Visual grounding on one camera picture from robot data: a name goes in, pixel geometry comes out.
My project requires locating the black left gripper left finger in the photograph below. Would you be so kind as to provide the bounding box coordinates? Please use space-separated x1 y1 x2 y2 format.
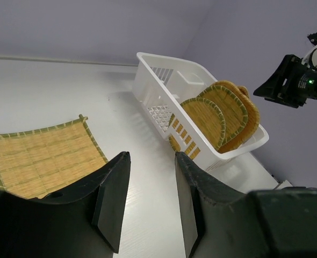
0 152 131 257

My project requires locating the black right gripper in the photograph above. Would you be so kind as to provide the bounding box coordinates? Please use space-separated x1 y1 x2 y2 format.
254 54 313 108

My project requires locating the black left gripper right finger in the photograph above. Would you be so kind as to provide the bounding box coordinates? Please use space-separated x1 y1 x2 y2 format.
175 152 317 257

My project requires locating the square bamboo woven plate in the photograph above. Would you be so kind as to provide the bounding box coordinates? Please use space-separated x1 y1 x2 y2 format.
0 115 108 199

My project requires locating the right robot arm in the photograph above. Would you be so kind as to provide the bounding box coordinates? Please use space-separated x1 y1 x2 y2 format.
254 49 317 108

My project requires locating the white plastic dish rack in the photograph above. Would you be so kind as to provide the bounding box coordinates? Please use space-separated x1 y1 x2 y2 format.
132 52 269 171

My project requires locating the medium round bamboo plate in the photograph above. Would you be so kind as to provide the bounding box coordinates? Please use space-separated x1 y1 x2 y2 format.
197 84 247 144

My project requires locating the thick tan woven plate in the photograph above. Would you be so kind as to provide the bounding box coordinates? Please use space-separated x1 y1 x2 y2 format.
215 80 260 153

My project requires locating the small round bamboo plate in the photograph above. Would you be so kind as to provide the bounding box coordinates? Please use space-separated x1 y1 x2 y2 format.
169 97 226 159

